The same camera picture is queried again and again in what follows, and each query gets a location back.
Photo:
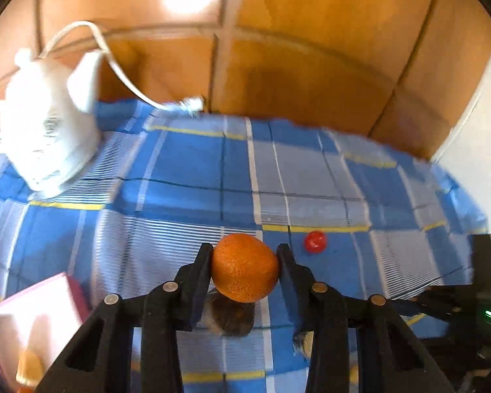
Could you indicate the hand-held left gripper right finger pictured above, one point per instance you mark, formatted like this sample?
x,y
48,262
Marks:
x,y
288,290

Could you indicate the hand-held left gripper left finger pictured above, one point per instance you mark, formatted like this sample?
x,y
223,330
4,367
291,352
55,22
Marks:
x,y
196,286

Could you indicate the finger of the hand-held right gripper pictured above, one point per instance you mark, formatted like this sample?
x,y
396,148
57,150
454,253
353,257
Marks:
x,y
438,303

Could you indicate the red cherry tomato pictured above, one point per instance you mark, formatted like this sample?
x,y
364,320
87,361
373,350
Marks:
x,y
315,241

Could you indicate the pink rectangular tray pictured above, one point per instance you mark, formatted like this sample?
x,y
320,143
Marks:
x,y
12,327

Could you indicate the blue plaid tablecloth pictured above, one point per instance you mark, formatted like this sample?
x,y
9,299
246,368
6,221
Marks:
x,y
188,196

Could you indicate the white ceramic electric kettle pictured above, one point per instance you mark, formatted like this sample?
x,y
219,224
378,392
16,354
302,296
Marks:
x,y
45,131

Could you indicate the wooden panelled wardrobe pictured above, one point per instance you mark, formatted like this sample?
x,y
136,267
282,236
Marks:
x,y
290,69

